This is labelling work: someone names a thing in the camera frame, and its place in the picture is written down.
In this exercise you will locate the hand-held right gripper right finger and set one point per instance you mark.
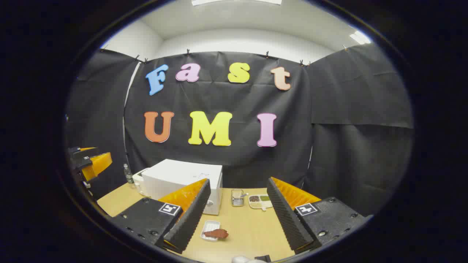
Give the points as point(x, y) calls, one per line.
point(289, 219)

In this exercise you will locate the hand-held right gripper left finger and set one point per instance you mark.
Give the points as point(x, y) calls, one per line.
point(192, 215)

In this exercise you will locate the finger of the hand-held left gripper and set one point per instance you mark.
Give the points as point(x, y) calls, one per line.
point(87, 149)
point(97, 164)

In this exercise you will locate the red raw meat slice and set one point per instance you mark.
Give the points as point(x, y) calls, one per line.
point(217, 233)

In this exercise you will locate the white microwave oven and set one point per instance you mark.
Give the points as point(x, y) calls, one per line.
point(175, 175)

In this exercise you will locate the white rectangular dish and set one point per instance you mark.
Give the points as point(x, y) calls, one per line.
point(209, 225)

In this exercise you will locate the white divided spice tray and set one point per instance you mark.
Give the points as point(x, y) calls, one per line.
point(260, 201)

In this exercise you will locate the clear plastic water bottle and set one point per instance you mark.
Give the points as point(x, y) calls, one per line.
point(128, 176)

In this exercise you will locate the white toaster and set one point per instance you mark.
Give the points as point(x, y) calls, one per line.
point(138, 180)

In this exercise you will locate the black backdrop cloth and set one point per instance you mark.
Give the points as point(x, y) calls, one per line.
point(219, 98)

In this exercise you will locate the small ceiling light panel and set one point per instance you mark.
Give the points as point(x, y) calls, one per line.
point(360, 37)

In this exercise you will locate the long ceiling light panel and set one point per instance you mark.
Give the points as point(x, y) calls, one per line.
point(234, 2)

